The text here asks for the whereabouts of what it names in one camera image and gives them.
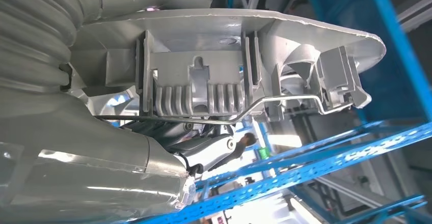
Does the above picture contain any blue metal shelf rack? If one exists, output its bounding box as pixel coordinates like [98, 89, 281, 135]
[134, 0, 432, 224]

